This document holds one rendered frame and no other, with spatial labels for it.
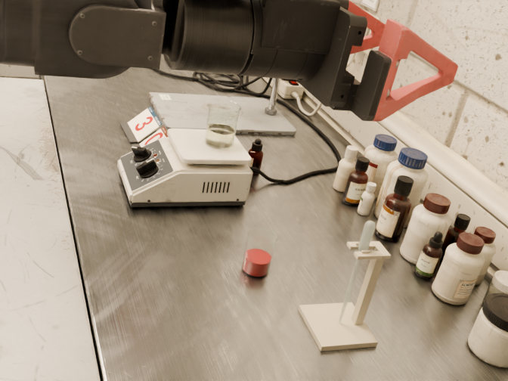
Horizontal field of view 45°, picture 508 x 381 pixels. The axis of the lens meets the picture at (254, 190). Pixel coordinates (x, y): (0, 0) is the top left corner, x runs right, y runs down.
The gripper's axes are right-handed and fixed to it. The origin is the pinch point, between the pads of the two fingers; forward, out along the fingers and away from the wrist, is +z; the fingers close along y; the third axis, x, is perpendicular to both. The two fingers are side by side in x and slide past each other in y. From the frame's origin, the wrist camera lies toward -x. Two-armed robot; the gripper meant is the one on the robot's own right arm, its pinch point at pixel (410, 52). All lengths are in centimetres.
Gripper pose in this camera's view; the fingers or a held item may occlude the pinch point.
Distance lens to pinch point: 52.3
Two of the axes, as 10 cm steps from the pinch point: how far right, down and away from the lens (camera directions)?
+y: -3.4, -4.9, 8.0
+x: -1.9, 8.7, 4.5
